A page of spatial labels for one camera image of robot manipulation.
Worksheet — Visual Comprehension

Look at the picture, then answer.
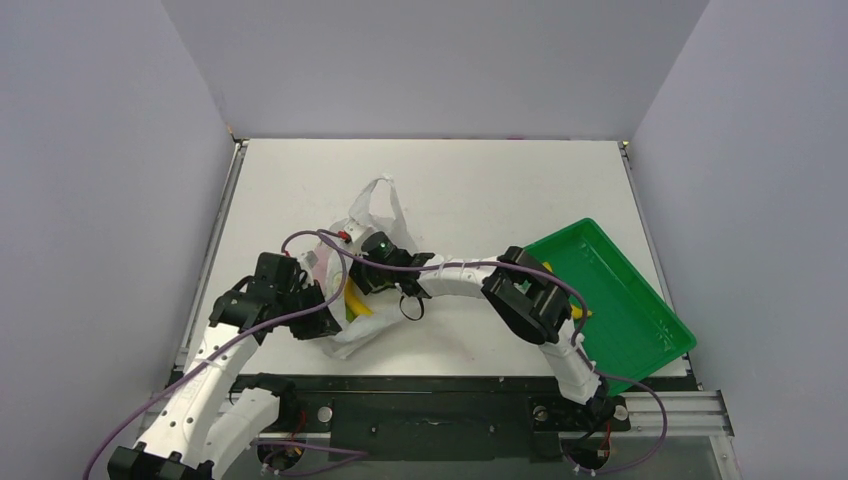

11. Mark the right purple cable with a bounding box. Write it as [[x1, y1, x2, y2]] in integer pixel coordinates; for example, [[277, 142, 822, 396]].
[[316, 229, 669, 478]]

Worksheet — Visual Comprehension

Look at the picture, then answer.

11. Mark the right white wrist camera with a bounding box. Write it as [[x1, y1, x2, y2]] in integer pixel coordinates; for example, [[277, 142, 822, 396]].
[[338, 220, 376, 255]]

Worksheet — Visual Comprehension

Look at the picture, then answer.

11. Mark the long yellow fake banana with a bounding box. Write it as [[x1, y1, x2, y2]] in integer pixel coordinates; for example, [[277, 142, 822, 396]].
[[343, 279, 373, 322]]

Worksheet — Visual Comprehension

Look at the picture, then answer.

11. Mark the small yellow fake banana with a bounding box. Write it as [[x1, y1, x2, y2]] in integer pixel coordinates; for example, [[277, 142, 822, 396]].
[[542, 261, 593, 322]]

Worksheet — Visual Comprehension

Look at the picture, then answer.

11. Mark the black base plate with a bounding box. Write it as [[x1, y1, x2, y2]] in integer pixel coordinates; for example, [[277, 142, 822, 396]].
[[225, 374, 631, 465]]

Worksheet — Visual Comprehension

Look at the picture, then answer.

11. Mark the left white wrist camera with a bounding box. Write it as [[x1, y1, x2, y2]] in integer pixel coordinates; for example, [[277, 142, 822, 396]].
[[297, 250, 320, 272]]

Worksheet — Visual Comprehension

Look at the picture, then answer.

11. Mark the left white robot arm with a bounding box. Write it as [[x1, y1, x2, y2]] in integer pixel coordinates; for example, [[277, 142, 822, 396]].
[[107, 252, 331, 479]]

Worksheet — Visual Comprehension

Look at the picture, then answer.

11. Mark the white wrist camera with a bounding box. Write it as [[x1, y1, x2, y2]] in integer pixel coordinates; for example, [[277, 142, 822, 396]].
[[297, 250, 320, 272], [338, 220, 376, 255]]

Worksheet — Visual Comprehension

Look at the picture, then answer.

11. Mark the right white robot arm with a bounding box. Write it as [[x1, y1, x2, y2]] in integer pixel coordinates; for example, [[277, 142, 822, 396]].
[[351, 232, 608, 427]]

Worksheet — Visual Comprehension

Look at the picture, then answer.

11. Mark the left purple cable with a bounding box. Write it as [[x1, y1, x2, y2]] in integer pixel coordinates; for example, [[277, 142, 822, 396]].
[[82, 230, 348, 480]]

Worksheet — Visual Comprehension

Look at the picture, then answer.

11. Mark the green plastic tray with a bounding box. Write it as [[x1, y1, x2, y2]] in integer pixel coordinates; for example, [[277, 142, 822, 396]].
[[526, 218, 697, 381]]

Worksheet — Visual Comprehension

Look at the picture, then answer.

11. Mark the purple cable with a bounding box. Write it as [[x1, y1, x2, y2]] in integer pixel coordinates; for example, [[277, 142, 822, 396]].
[[82, 230, 348, 480], [316, 229, 669, 478]]

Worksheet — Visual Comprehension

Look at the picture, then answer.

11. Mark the white plastic bag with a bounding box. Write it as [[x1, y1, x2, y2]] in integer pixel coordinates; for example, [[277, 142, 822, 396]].
[[298, 175, 417, 360]]

